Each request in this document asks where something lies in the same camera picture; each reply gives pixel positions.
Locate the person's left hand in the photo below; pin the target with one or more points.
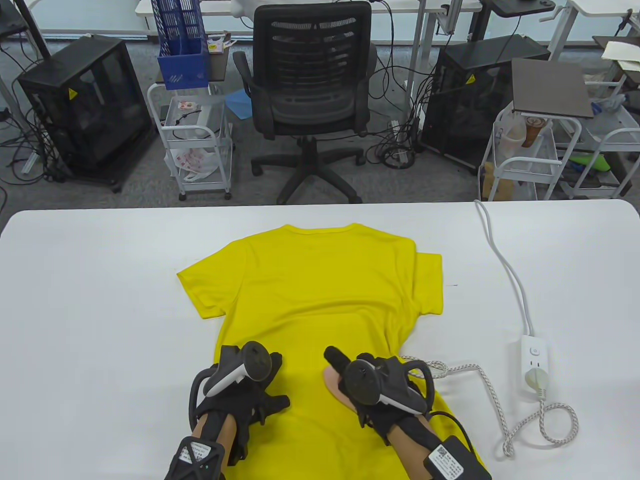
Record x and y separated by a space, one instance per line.
247 405

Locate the person's right hand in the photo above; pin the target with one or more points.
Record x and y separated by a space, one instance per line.
372 415

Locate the pink electric iron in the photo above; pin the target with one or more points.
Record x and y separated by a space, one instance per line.
332 385

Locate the yellow t-shirt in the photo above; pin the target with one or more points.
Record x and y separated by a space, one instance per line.
325 280

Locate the person's right forearm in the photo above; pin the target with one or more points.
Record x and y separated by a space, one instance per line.
410 450

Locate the person's left forearm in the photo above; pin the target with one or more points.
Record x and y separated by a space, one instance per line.
229 432

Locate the black white hand controller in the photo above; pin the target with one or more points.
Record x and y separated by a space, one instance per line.
255 360
360 382

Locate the white table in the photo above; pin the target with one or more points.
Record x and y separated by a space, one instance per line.
75 300

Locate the white red plastic bag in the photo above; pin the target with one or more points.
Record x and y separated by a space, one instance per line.
192 160

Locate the brown cardboard box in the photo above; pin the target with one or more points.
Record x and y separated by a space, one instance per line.
500 187

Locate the white floor power strip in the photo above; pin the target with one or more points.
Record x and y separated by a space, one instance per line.
397 130

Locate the blue plastic sheet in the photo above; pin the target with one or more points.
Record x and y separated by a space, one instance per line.
237 105

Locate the small pink white packet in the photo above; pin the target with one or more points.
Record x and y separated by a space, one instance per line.
187 105

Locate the translucent white container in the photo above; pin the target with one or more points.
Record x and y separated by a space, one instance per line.
510 140

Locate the black mesh office chair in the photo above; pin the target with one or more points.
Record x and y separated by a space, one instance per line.
310 100

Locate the black computer case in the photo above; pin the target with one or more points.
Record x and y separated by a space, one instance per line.
465 110
85 110

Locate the brown coffee cup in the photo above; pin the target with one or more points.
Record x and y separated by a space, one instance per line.
532 132

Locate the green plastic object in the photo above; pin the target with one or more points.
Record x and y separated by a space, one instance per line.
592 162

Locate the blue file rack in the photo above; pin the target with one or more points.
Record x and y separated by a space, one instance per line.
182 72

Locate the black desk stand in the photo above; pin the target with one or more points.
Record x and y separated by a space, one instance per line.
480 20

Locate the beige paper folder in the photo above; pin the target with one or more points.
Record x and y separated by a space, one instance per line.
620 50

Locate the white crank desk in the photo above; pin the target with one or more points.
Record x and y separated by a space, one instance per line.
600 5

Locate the black caged wrist camera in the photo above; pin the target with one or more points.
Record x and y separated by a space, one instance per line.
195 457

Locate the black box wrist camera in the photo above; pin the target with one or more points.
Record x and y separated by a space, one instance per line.
455 462

